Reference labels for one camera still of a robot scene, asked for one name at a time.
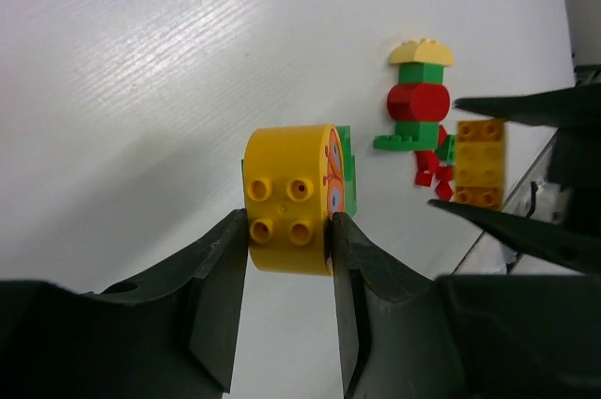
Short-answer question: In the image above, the pale yellow curved lego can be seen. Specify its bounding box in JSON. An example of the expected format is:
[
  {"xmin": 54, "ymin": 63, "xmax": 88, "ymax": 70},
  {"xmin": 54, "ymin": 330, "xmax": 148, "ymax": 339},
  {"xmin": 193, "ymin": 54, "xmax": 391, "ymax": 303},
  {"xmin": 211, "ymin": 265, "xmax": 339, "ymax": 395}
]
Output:
[{"xmin": 388, "ymin": 38, "xmax": 455, "ymax": 67}]

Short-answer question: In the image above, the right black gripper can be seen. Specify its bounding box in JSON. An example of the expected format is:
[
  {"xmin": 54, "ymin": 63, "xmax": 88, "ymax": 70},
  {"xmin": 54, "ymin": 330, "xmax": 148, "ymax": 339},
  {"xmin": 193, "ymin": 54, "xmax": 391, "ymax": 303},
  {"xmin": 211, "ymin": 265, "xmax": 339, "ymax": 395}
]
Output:
[{"xmin": 428, "ymin": 64, "xmax": 600, "ymax": 275}]

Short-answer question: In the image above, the green 2x2 lego brick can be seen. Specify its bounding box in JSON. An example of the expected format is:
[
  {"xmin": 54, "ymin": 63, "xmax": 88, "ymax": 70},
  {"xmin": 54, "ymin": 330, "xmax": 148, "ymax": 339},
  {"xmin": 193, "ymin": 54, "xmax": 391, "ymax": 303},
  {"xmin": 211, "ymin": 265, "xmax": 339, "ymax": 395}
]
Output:
[{"xmin": 435, "ymin": 134, "xmax": 455, "ymax": 165}]

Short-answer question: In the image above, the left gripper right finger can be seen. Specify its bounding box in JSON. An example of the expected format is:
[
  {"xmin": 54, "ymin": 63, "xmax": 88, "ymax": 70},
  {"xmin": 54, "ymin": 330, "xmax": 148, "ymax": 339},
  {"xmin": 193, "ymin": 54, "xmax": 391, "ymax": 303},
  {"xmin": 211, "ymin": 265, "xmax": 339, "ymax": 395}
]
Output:
[{"xmin": 331, "ymin": 213, "xmax": 600, "ymax": 398}]

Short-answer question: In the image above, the green L-shaped lego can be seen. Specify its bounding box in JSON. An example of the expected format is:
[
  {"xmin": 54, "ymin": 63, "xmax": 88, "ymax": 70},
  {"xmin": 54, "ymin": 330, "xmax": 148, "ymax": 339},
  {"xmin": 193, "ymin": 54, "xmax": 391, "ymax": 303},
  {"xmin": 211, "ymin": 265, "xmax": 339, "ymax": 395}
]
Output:
[{"xmin": 373, "ymin": 121, "xmax": 439, "ymax": 152}]

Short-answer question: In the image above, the red round lego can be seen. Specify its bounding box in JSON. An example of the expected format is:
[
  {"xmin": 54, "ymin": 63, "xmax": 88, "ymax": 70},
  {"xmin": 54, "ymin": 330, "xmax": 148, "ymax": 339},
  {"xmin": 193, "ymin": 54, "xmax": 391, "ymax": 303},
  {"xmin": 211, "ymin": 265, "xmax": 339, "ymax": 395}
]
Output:
[{"xmin": 386, "ymin": 83, "xmax": 451, "ymax": 122}]

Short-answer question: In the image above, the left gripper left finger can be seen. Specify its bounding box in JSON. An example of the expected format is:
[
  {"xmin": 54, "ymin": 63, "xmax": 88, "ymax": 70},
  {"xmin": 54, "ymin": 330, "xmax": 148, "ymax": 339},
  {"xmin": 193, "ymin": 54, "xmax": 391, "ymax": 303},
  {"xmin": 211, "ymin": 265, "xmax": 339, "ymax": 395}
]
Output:
[{"xmin": 1, "ymin": 209, "xmax": 248, "ymax": 398}]

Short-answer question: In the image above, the green square lego brick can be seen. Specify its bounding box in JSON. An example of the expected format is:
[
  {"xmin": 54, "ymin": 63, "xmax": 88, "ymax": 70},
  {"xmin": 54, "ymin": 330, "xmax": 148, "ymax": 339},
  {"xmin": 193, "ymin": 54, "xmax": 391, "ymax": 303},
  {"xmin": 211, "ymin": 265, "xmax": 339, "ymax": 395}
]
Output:
[{"xmin": 398, "ymin": 62, "xmax": 445, "ymax": 84}]

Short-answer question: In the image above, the small red lego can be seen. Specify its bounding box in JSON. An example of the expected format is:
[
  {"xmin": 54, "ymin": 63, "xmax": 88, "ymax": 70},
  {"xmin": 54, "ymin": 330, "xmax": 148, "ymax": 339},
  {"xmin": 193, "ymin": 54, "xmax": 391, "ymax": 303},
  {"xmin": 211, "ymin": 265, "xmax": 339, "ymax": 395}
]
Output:
[{"xmin": 414, "ymin": 125, "xmax": 455, "ymax": 201}]

